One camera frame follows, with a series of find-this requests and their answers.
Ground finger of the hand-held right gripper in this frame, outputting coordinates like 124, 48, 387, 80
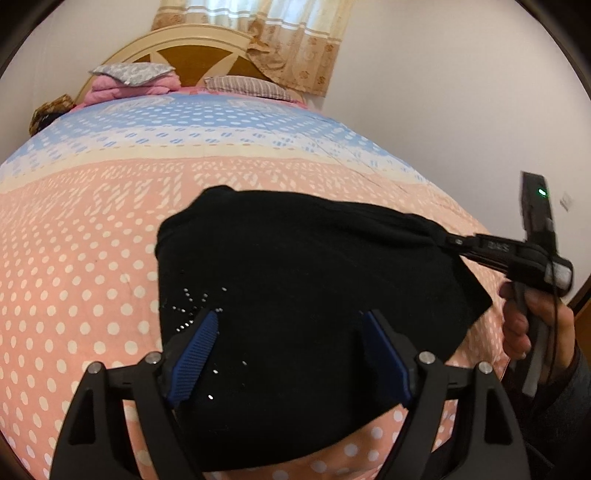
436, 233, 479, 262

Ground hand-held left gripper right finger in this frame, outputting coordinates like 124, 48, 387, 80
362, 309, 532, 480

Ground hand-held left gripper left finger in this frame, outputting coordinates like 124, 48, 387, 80
50, 309, 221, 480

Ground black pants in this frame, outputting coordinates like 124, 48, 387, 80
154, 185, 493, 472

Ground person's right forearm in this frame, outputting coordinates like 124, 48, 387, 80
501, 342, 591, 480

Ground person's right hand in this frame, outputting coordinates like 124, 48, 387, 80
500, 281, 579, 384

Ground pink polka dot bedsheet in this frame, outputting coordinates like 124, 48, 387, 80
0, 88, 514, 480

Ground beige patterned curtain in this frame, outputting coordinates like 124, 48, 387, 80
150, 0, 352, 99

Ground striped pillow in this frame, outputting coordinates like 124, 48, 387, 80
203, 75, 304, 103

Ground pink folded blanket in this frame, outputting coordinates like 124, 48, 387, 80
73, 74, 182, 110

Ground brown cloth bundle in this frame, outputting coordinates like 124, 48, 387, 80
28, 93, 78, 138

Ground grey patterned pillow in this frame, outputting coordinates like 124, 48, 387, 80
90, 62, 177, 87

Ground cream wooden headboard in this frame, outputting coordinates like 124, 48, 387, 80
76, 23, 279, 101

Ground black cable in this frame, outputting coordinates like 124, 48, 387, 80
549, 222, 564, 385

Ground brown wooden door frame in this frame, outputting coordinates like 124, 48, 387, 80
567, 270, 591, 319

